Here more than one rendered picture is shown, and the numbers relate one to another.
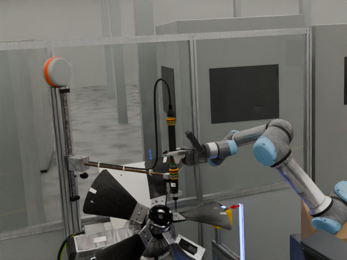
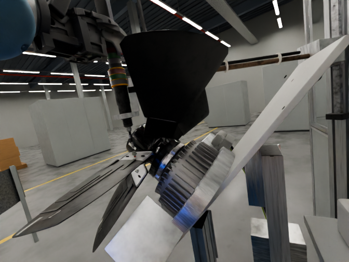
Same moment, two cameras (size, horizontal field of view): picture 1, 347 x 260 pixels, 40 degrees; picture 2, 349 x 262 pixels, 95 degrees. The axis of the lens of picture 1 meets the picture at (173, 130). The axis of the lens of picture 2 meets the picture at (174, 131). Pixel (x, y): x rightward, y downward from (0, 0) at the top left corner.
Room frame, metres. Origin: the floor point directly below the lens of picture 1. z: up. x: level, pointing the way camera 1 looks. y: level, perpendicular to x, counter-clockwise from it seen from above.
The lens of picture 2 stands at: (2.57, -0.20, 1.30)
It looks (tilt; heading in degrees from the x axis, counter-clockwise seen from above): 8 degrees down; 138
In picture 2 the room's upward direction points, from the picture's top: 10 degrees counter-clockwise
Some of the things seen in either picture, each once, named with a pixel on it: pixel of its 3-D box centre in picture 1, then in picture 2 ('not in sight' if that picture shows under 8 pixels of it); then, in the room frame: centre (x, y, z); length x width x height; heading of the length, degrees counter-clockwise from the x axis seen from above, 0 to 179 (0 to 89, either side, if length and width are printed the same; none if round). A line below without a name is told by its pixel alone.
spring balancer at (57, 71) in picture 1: (57, 71); not in sight; (2.57, 0.60, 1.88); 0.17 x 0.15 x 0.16; 111
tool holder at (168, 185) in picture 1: (172, 184); (126, 99); (2.17, 0.02, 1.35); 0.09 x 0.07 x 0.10; 56
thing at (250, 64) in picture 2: (123, 169); (227, 67); (2.34, 0.26, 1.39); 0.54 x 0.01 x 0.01; 56
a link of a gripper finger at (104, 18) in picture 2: not in sight; (99, 25); (2.21, -0.03, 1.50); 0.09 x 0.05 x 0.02; 101
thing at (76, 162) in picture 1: (78, 163); (321, 53); (2.52, 0.53, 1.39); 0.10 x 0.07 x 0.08; 56
